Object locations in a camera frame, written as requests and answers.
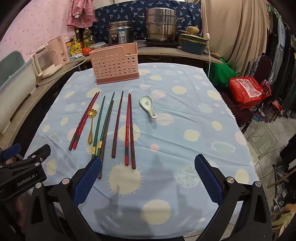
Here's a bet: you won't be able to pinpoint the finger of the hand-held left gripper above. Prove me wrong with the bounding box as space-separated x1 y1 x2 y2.
0 143 23 163
0 144 51 171

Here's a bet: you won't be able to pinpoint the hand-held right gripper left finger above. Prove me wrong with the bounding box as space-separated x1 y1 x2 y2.
23 156 103 241

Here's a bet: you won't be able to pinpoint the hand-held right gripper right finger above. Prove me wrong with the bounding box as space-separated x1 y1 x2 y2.
194 154 273 241

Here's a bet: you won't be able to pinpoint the dark red chopstick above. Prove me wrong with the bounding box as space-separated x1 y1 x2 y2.
129 94 137 170

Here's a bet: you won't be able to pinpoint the gold flower spoon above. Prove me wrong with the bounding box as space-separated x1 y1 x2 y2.
87 109 98 145

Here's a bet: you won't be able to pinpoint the pink perforated utensil basket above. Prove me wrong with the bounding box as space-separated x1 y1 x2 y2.
88 42 140 85

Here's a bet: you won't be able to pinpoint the dark brown chopstick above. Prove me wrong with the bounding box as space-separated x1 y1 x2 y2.
97 100 114 180

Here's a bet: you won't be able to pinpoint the green chopstick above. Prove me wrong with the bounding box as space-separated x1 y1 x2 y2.
96 92 115 159
92 95 106 159

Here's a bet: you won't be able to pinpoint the white storage bin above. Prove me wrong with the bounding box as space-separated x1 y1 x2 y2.
0 51 38 135

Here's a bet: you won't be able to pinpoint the maroon chopstick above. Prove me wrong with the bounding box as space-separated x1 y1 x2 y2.
111 90 124 159

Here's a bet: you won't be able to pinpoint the blue planet print tablecloth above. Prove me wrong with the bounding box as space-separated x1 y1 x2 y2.
24 62 258 235

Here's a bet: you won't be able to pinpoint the dark metal chair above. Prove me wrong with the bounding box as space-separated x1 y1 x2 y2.
218 56 278 134

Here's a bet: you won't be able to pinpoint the wood grain side shelf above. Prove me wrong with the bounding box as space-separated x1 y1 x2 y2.
0 58 87 149

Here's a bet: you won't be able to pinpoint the glass electric kettle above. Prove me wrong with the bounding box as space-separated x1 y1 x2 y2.
31 45 64 80

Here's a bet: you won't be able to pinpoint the red plastic bag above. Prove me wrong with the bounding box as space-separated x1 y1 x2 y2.
228 76 271 111

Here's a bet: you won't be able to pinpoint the white green ceramic spoon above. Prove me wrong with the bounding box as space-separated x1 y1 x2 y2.
139 96 158 120

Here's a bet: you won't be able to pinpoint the pink electric kettle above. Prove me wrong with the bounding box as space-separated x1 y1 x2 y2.
47 35 70 64

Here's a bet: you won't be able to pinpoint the green plastic bag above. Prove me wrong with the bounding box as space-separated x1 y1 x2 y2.
208 58 238 90

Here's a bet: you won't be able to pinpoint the yellow cooking oil bottle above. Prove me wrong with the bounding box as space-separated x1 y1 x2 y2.
83 28 94 48

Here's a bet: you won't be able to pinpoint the grey top kitchen counter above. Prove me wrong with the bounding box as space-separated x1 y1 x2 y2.
69 41 224 70

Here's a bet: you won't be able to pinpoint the black induction cooktop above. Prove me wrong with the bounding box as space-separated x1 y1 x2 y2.
144 39 182 49

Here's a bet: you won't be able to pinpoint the yellow-lined teal bowl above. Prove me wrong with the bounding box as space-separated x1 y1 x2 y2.
180 34 208 43

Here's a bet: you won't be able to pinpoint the hanging dark clothes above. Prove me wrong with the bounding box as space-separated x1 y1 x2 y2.
266 9 296 112

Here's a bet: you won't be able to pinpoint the steel rice cooker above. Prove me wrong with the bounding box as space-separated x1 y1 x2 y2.
107 21 135 46

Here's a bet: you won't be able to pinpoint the pink patterned garment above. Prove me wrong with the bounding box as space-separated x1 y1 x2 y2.
67 0 97 27

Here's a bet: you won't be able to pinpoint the beige curtain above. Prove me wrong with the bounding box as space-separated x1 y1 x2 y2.
201 0 275 77

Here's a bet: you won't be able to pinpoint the steel steamer pot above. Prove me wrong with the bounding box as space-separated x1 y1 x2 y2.
145 8 185 42

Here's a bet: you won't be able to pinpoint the navy leaf print cloth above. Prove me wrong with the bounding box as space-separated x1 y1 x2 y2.
92 1 202 43

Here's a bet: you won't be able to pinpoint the white cable with switch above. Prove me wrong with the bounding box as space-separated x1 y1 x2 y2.
201 0 212 78

